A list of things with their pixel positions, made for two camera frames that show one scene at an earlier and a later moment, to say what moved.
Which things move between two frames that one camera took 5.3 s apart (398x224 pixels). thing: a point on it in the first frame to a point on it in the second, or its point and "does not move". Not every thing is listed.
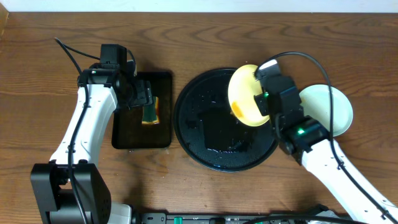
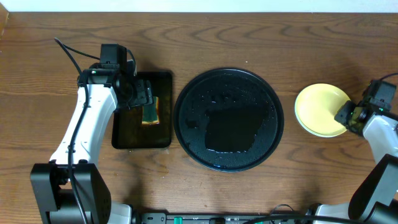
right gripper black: (262, 103) to (341, 117)
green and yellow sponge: (151, 112) does not move
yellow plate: (243, 87) to (316, 107)
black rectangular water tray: (129, 132) does not move
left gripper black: (144, 94) does not move
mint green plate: (315, 100) does not move
